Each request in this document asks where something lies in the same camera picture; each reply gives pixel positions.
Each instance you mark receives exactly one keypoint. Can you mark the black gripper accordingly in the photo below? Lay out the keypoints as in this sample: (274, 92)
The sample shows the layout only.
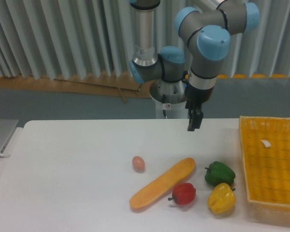
(197, 91)

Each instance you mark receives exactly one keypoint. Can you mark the green bell pepper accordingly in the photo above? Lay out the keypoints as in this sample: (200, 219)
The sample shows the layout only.
(218, 172)

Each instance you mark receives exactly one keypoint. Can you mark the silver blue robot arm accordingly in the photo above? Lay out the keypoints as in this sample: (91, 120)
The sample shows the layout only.
(206, 35)

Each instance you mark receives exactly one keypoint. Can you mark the white label in basket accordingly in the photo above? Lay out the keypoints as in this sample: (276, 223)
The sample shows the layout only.
(266, 143)

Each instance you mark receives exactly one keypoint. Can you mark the red bell pepper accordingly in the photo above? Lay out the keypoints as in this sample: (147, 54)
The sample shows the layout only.
(183, 194)

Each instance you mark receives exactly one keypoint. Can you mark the yellow bell pepper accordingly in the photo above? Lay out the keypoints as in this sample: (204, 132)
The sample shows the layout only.
(222, 199)

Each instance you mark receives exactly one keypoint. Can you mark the yellow woven basket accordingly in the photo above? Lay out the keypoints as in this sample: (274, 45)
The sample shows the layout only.
(266, 170)

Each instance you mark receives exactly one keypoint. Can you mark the orange baguette bread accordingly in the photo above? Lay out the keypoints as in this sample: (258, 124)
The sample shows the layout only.
(149, 194)

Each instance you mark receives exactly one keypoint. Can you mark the brown cardboard sheet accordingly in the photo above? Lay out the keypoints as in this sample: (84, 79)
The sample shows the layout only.
(124, 86)

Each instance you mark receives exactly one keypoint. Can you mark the brown egg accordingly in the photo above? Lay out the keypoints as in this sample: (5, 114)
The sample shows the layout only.
(138, 163)

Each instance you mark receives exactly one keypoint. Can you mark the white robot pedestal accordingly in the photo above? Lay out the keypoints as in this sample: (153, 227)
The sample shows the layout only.
(170, 110)

